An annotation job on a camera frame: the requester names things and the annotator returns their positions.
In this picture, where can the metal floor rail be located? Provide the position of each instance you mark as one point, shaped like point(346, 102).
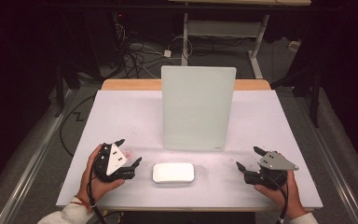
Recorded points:
point(332, 168)
point(28, 183)

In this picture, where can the small whiteboard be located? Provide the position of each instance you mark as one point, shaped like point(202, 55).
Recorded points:
point(199, 102)

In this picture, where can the wooden table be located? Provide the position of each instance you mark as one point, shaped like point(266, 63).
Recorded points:
point(130, 84)

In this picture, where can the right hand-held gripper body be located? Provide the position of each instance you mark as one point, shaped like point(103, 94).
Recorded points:
point(275, 161)

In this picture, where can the white power adapter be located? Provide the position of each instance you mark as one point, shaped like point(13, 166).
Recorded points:
point(167, 53)

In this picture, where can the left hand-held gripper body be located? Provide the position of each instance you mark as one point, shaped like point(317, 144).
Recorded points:
point(115, 160)

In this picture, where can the person's right hand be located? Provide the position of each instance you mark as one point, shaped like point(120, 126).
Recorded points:
point(279, 199)

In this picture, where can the black metal stand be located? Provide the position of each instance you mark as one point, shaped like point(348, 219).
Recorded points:
point(59, 90)
point(315, 99)

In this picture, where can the person's left hand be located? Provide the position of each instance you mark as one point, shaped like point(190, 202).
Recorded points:
point(98, 188)

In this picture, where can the white board eraser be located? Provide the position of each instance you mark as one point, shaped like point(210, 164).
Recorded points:
point(173, 172)

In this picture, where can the white table mat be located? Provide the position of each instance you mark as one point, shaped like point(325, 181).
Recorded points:
point(130, 118)

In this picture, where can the white metal desk frame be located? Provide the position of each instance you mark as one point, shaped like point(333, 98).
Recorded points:
point(223, 28)

